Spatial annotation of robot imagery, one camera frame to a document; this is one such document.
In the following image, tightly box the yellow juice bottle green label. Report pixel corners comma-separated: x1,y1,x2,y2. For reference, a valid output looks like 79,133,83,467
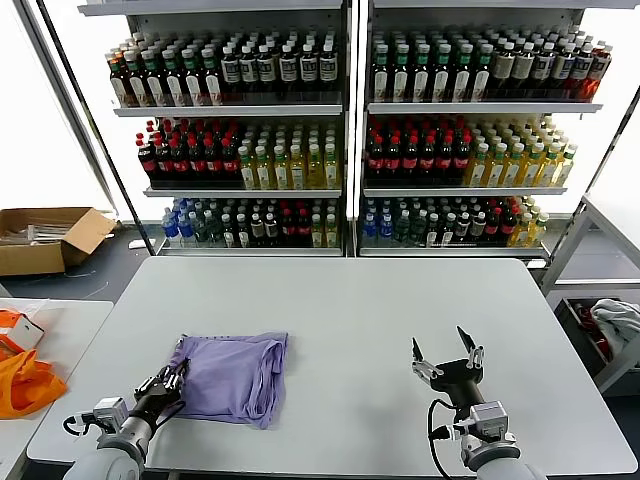
290,143,307,190
272,144,291,190
501,143,526,189
519,143,545,189
553,143,580,189
255,144,274,190
238,144,257,190
306,143,325,190
323,143,341,190
537,143,563,189
483,143,509,189
464,143,490,189

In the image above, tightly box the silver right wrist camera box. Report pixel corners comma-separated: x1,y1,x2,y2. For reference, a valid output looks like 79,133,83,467
469,399,510,442

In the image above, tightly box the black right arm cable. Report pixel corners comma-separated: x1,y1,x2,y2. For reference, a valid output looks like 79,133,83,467
427,398,471,480

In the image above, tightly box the clear plastic bag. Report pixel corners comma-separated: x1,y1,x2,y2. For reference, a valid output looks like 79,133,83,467
0,298,52,322

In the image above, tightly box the dark drink bottle beige label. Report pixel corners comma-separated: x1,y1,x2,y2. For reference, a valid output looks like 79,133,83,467
492,42,517,99
513,42,537,99

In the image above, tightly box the brown cardboard box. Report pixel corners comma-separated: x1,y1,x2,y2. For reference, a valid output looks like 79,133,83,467
0,206,120,277

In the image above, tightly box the white side table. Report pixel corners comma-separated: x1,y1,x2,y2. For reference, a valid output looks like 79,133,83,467
0,298,117,480

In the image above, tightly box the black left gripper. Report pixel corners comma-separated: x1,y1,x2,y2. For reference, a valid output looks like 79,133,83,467
134,357,192,417

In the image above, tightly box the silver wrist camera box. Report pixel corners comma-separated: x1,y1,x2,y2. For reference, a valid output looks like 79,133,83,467
92,397,127,427
469,399,510,442

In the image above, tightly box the small white carton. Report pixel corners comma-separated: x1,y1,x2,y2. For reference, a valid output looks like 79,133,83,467
8,318,47,349

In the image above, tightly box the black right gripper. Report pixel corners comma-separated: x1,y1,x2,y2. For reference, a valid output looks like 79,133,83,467
411,325,486,407

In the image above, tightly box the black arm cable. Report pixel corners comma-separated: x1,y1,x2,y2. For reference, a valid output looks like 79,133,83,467
427,398,471,480
62,412,99,437

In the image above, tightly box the black crate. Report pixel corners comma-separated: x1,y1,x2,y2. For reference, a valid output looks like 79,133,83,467
553,296,640,397

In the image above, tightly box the amber tea bottle grey cap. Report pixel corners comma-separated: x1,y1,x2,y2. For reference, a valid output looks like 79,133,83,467
108,52,127,107

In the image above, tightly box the white crumpled cloth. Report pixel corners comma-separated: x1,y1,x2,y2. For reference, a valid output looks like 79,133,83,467
589,297,640,352

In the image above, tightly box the clear plastic packaging bundle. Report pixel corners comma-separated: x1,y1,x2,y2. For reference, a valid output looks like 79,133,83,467
0,221,70,247

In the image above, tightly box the black slanted pole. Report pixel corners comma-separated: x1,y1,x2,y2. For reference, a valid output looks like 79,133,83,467
581,87,640,221
35,0,157,257

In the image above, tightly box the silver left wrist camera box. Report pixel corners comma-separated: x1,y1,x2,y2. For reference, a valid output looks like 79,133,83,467
92,397,127,427

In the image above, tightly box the red cap cola bottle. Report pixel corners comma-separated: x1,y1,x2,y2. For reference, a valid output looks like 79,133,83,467
221,137,241,184
187,137,207,184
418,135,439,184
452,135,474,184
204,137,224,184
436,135,456,184
153,138,174,184
367,135,386,184
384,135,404,184
402,135,421,184
169,138,191,184
137,138,158,184

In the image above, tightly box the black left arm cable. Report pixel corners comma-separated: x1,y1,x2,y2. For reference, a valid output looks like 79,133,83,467
62,412,99,437

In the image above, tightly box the grey shelf unit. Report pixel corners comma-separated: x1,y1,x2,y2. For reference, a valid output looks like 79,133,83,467
355,0,607,260
77,0,355,258

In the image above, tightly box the dark drink bottle blue label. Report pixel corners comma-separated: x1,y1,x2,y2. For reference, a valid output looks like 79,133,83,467
298,42,320,98
318,42,340,98
532,42,557,99
220,43,242,99
551,42,578,99
238,43,260,99
257,43,279,99
569,42,595,99
278,42,300,99

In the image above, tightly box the orange fabric bag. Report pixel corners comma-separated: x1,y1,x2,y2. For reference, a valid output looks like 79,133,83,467
0,308,70,420

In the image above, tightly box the purple t-shirt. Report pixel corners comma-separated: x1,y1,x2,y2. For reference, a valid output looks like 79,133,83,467
167,330,290,430

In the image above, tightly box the grey metal frame table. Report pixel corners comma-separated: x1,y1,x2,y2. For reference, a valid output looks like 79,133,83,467
538,192,640,397

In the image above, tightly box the green label tea bottle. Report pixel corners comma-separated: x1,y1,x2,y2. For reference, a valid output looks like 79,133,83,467
391,43,413,101
122,48,146,107
472,43,494,101
200,45,224,106
410,43,433,101
141,47,164,107
452,43,475,101
431,43,454,101
372,43,393,101
180,46,204,107
160,47,184,107

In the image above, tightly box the grey window post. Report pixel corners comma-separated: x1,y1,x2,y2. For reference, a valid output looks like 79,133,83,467
13,0,122,221

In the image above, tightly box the red cloth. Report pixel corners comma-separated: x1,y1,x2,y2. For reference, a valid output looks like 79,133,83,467
573,301,615,362

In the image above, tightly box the red drink bottle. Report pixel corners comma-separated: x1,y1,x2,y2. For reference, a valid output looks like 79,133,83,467
582,43,615,101

